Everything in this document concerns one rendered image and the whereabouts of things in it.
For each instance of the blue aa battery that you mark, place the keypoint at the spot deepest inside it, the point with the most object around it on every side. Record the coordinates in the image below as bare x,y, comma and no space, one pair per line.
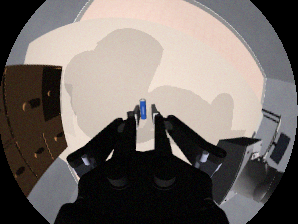
143,109

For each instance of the brown wooden drawer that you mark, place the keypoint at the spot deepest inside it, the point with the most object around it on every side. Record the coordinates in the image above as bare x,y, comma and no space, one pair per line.
23,84
25,180
50,81
3,128
54,136
33,151

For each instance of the brown wooden chest of drawers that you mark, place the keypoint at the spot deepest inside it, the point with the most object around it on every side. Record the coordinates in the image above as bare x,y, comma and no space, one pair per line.
10,133

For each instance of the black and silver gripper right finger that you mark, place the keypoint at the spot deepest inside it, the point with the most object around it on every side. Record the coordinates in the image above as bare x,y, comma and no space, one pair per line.
200,153

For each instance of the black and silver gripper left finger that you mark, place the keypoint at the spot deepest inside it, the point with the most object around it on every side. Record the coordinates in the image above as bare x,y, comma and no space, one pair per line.
100,147

